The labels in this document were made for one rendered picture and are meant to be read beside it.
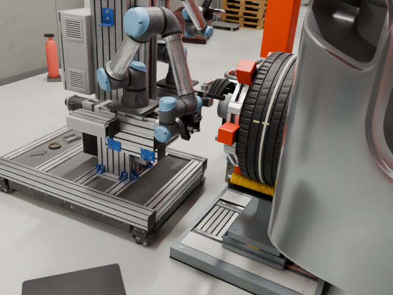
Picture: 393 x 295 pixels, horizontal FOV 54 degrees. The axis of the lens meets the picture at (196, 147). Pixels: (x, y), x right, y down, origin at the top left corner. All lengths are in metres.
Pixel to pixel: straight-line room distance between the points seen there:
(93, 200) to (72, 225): 0.26
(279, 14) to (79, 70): 1.22
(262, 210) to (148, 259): 0.71
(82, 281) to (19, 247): 0.85
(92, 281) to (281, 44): 1.66
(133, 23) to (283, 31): 1.04
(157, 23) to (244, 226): 1.19
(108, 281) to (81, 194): 0.86
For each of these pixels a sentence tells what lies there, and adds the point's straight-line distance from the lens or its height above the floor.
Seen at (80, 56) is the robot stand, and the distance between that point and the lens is 2.43.
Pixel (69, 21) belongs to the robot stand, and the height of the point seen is 1.18.
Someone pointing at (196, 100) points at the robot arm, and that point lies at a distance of 1.77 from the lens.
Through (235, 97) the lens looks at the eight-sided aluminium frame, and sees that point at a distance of 1.80.
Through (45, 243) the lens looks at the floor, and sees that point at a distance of 2.51.
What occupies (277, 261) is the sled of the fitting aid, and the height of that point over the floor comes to 0.14.
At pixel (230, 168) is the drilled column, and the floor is 0.13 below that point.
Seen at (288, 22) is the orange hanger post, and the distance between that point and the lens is 2.42.
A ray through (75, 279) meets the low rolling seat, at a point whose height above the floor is 0.34.
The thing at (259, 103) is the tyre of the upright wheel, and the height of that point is 1.01.
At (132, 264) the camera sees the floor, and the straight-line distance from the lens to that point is 2.29.
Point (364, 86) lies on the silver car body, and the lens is 0.86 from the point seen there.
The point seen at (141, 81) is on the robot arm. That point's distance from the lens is 2.08.
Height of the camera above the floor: 1.57
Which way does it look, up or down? 26 degrees down
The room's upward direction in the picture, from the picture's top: 4 degrees clockwise
